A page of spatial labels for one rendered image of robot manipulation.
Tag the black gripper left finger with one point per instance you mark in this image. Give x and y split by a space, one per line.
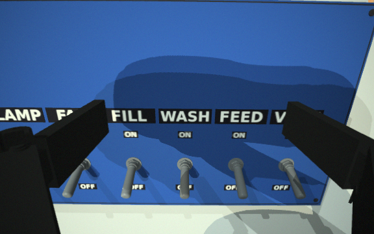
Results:
31 164

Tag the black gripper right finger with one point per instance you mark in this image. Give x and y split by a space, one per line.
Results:
344 154

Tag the blue switch panel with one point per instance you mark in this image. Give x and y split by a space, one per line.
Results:
195 91

